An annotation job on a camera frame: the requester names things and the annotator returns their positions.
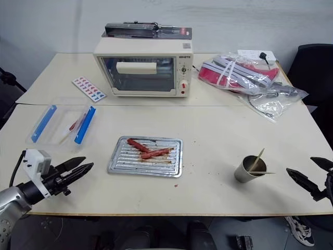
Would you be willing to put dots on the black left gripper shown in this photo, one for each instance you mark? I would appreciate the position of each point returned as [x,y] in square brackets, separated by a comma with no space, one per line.
[56,181]

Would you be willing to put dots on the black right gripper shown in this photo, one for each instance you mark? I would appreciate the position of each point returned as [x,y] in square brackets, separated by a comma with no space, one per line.
[325,188]

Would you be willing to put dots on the clear container with blue clips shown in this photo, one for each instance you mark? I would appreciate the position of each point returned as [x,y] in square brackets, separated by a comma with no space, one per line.
[46,122]

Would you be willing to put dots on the black white sneaker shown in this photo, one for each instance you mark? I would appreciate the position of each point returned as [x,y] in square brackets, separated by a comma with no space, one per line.
[301,230]

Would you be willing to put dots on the metal cup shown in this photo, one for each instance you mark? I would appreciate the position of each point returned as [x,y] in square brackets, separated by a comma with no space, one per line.
[247,173]

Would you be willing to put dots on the silver ribbed baking tray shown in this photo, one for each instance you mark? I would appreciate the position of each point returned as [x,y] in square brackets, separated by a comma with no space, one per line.
[145,162]

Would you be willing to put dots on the heart sticker sheet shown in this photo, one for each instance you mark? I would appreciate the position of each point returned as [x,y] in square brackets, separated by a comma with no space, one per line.
[89,89]

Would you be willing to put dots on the clear plastic bag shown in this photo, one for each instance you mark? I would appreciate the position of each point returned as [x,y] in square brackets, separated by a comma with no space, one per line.
[262,86]

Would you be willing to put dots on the dark ribbed block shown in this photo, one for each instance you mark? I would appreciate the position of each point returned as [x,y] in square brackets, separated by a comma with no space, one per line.
[244,242]

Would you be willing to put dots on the black chair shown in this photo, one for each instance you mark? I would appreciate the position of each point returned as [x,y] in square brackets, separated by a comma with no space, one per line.
[312,67]

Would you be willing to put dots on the black stand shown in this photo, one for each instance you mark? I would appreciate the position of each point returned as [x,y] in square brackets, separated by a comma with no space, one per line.
[7,78]

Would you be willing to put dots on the cream toaster oven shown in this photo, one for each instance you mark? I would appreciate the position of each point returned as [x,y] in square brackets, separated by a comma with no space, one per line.
[140,67]

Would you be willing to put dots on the black power plug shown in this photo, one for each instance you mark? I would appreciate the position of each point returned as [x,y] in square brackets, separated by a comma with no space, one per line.
[264,57]

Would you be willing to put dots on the white power strip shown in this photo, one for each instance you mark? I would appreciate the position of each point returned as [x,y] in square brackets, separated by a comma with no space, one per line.
[249,54]

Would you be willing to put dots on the red grey striped fabric item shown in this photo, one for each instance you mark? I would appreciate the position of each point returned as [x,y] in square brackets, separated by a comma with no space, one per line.
[221,73]

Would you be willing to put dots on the black long box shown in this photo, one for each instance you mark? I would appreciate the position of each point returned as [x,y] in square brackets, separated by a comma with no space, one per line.
[130,28]

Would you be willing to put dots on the red black blister pack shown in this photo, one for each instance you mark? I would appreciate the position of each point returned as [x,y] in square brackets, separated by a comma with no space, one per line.
[177,31]

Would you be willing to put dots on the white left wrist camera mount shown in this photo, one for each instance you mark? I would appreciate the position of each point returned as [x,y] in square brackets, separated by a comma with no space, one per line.
[33,159]

